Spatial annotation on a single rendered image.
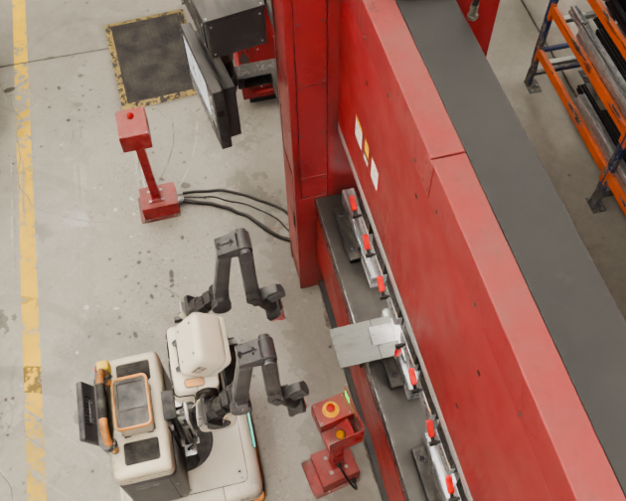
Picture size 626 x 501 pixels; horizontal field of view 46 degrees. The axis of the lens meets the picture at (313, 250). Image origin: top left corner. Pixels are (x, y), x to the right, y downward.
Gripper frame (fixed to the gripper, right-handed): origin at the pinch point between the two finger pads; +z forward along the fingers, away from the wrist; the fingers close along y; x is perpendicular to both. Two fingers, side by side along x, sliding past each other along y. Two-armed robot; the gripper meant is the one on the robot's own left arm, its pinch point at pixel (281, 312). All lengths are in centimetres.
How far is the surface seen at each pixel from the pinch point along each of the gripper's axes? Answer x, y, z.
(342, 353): -18.3, -24.4, 8.9
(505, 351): -94, -86, -93
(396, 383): -32, -39, 26
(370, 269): -37.0, 13.1, 21.8
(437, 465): -39, -77, 23
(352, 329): -24.3, -14.9, 11.9
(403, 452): -26, -67, 27
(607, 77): -177, 115, 117
